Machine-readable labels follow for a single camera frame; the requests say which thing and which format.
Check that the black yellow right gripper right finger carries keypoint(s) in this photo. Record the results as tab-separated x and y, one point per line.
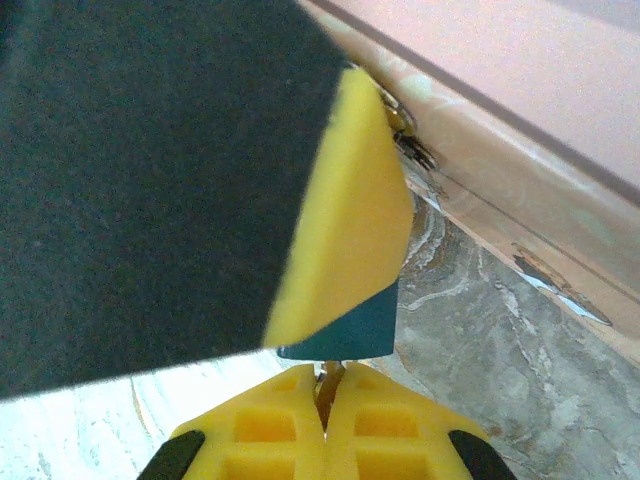
390	440

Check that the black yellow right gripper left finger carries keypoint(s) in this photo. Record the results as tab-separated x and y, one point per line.
265	440

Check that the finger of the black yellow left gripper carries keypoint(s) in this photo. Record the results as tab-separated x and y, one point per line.
150	200

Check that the metal box latch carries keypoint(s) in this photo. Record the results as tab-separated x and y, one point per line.
407	142

